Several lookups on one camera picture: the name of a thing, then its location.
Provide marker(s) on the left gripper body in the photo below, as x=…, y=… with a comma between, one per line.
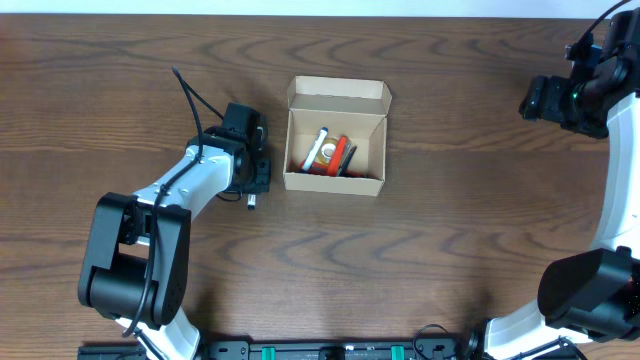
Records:
x=259, y=177

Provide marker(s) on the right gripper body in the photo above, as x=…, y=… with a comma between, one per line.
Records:
x=582, y=107

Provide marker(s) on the black whiteboard marker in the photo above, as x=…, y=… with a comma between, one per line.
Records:
x=251, y=201

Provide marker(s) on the red utility knife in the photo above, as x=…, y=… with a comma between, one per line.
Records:
x=323, y=170

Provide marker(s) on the blue whiteboard marker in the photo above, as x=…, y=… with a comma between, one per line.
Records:
x=315, y=148

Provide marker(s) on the yellow tape roll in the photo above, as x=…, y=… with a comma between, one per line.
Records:
x=326, y=151

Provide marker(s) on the cardboard box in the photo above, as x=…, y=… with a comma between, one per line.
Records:
x=336, y=136

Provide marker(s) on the red and black stapler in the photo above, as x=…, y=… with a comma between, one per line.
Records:
x=343, y=154

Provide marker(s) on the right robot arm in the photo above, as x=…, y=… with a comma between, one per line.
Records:
x=592, y=296

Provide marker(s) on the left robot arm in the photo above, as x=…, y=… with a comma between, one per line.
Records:
x=136, y=262

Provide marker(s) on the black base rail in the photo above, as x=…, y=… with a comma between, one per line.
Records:
x=443, y=347

